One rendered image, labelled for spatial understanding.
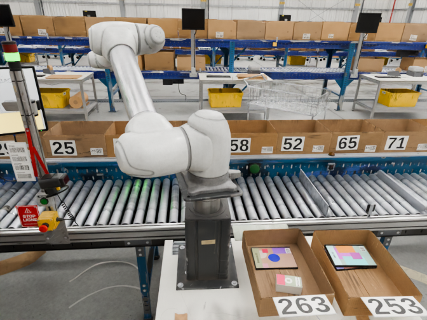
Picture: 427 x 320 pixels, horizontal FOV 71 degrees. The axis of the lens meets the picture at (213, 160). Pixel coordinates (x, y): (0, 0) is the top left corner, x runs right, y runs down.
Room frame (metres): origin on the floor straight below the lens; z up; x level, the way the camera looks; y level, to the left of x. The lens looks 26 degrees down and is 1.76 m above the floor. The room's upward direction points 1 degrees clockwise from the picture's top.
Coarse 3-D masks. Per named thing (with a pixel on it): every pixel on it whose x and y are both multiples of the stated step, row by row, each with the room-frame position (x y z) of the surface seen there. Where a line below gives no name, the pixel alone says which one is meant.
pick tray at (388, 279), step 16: (320, 240) 1.14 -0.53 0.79; (336, 240) 1.14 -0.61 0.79; (352, 240) 1.15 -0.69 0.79; (368, 240) 1.14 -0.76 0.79; (320, 256) 1.02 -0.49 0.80; (384, 256) 1.01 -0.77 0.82; (336, 272) 0.88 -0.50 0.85; (352, 272) 0.97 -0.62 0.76; (368, 272) 0.97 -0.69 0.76; (384, 272) 0.97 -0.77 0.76; (400, 272) 0.90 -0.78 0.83; (336, 288) 0.85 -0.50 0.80; (352, 288) 0.88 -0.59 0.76; (368, 288) 0.88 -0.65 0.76; (384, 288) 0.89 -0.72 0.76; (400, 288) 0.87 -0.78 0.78; (416, 288) 0.81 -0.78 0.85; (352, 304) 0.76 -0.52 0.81
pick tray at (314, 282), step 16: (256, 240) 1.13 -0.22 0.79; (272, 240) 1.14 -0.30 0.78; (288, 240) 1.15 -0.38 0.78; (304, 240) 1.08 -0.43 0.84; (304, 256) 1.05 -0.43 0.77; (256, 272) 0.96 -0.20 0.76; (272, 272) 0.96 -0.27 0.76; (288, 272) 0.96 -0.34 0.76; (304, 272) 0.96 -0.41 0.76; (320, 272) 0.90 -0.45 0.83; (256, 288) 0.81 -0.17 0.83; (272, 288) 0.88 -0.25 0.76; (304, 288) 0.88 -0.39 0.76; (320, 288) 0.87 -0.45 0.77; (256, 304) 0.79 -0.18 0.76; (272, 304) 0.75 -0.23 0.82
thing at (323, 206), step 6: (300, 174) 1.86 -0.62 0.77; (300, 180) 1.84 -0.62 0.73; (306, 180) 1.74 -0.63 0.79; (306, 186) 1.73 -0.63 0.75; (312, 186) 1.64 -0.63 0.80; (312, 192) 1.63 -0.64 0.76; (318, 192) 1.55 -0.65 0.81; (312, 198) 1.61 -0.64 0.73; (318, 198) 1.54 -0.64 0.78; (318, 204) 1.52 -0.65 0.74; (324, 204) 1.46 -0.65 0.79; (324, 210) 1.44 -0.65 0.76
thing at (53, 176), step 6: (48, 174) 1.21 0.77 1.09; (54, 174) 1.21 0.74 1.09; (60, 174) 1.21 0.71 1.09; (66, 174) 1.22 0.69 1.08; (42, 180) 1.17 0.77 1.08; (48, 180) 1.17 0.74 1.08; (54, 180) 1.17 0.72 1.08; (60, 180) 1.17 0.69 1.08; (66, 180) 1.20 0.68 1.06; (42, 186) 1.16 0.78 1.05; (48, 186) 1.16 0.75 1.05; (54, 186) 1.17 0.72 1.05; (60, 186) 1.17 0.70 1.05; (48, 192) 1.18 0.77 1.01; (54, 192) 1.18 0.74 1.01
